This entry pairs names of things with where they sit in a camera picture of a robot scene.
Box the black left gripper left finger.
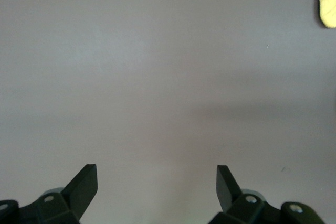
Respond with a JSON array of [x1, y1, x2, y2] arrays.
[[18, 164, 99, 224]]

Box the yellow quilted oven mitt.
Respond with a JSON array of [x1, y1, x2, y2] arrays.
[[319, 0, 336, 28]]

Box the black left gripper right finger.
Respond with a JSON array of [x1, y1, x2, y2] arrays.
[[208, 165, 283, 224]]

